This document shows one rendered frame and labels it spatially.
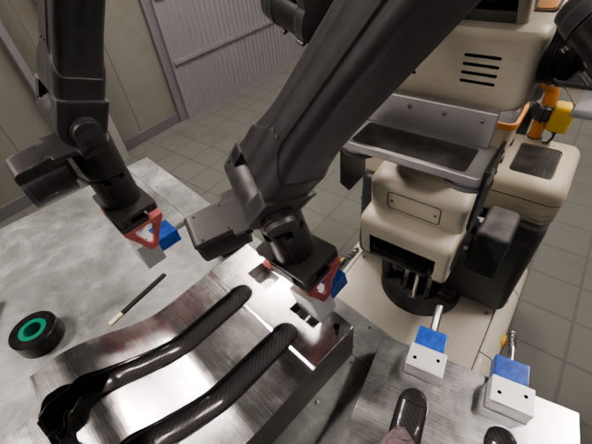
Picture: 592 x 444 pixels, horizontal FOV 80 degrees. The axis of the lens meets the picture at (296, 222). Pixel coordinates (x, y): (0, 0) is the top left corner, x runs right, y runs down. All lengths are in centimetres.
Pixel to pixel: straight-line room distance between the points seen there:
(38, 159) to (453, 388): 63
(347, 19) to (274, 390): 45
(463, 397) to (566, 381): 115
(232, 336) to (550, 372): 134
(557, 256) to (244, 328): 174
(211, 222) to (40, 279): 64
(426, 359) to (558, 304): 138
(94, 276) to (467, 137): 79
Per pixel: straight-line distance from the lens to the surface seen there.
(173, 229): 68
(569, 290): 197
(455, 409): 57
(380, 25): 20
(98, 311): 82
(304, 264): 45
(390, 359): 58
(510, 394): 57
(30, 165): 55
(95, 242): 98
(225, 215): 38
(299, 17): 62
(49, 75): 50
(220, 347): 58
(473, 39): 62
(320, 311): 54
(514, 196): 105
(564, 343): 179
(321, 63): 23
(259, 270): 66
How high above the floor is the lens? 138
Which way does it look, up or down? 43 degrees down
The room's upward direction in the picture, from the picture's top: 7 degrees counter-clockwise
